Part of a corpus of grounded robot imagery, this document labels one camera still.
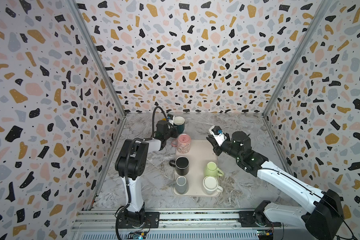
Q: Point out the right corner aluminium post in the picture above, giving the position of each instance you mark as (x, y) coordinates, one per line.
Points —
(322, 9)

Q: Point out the left corner aluminium post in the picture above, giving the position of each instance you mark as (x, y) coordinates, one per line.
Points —
(92, 18)

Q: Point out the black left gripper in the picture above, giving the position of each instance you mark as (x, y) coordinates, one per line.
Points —
(173, 131)

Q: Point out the black mug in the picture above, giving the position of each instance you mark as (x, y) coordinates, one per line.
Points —
(181, 165)

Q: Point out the dark teal mug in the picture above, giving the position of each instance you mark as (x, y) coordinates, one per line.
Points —
(179, 123)

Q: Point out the pink ghost pattern mug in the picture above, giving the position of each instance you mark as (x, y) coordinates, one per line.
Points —
(182, 143)

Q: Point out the grey mug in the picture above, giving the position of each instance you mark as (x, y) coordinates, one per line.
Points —
(181, 185)

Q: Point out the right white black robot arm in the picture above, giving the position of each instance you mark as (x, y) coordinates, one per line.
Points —
(319, 212)

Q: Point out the beige plastic tray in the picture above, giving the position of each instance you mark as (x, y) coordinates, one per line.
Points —
(200, 154)

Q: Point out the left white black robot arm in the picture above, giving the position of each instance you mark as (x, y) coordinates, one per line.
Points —
(131, 163)

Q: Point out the left green circuit board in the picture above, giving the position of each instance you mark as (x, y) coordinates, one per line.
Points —
(138, 235)

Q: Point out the right circuit board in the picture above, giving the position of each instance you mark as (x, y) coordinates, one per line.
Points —
(265, 235)

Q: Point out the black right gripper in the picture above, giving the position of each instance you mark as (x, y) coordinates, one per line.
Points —
(217, 147)

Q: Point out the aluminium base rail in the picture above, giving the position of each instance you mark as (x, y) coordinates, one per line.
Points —
(190, 224)

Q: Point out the corner aluminium post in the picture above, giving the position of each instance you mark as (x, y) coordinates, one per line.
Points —
(92, 18)
(322, 9)

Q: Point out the light green mug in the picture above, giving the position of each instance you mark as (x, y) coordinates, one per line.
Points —
(212, 169)

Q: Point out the white mug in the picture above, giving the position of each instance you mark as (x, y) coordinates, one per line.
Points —
(211, 185)

